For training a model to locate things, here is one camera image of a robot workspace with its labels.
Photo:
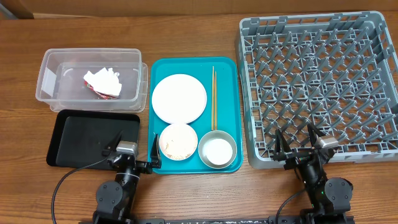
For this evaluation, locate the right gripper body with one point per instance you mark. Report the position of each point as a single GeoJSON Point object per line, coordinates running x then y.
{"type": "Point", "coordinates": [296, 158]}

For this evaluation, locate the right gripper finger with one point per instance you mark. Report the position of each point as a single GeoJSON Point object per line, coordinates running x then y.
{"type": "Point", "coordinates": [315, 135]}
{"type": "Point", "coordinates": [282, 150]}

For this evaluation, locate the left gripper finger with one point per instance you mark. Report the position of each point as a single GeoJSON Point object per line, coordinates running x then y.
{"type": "Point", "coordinates": [155, 158]}
{"type": "Point", "coordinates": [112, 145]}

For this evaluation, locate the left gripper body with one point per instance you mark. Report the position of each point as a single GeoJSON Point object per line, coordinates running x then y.
{"type": "Point", "coordinates": [142, 167]}

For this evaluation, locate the pink bowl with rice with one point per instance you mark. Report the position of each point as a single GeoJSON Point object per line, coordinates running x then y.
{"type": "Point", "coordinates": [178, 141]}

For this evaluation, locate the grey metal bowl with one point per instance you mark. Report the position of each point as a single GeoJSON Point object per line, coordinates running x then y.
{"type": "Point", "coordinates": [216, 134]}

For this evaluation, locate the white round plate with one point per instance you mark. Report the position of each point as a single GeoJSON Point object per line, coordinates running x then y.
{"type": "Point", "coordinates": [179, 98]}

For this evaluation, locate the small white cup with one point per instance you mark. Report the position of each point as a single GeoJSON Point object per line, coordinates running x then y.
{"type": "Point", "coordinates": [218, 151]}

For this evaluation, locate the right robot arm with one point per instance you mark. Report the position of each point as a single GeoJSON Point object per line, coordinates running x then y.
{"type": "Point", "coordinates": [330, 198]}

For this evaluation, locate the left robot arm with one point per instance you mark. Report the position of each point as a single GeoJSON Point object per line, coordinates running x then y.
{"type": "Point", "coordinates": [115, 198]}

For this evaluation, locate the crumpled white paper waste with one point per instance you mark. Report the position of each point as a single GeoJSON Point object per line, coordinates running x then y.
{"type": "Point", "coordinates": [104, 83]}

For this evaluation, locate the black tray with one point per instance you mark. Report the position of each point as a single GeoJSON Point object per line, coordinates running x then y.
{"type": "Point", "coordinates": [79, 137]}

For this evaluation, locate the grey dish rack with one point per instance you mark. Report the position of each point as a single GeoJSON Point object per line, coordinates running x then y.
{"type": "Point", "coordinates": [336, 71]}

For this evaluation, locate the clear plastic bin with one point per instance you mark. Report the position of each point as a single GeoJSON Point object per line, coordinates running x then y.
{"type": "Point", "coordinates": [61, 85]}

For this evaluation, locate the wooden chopstick left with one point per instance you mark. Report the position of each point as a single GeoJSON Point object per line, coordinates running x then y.
{"type": "Point", "coordinates": [212, 98]}

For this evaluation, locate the wooden chopstick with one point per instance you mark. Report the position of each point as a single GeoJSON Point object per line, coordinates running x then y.
{"type": "Point", "coordinates": [215, 103]}
{"type": "Point", "coordinates": [212, 98]}

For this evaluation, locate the wooden chopstick right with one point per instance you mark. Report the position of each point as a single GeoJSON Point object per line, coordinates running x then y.
{"type": "Point", "coordinates": [215, 103]}

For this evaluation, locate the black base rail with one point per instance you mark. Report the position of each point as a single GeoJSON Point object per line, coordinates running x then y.
{"type": "Point", "coordinates": [269, 220]}

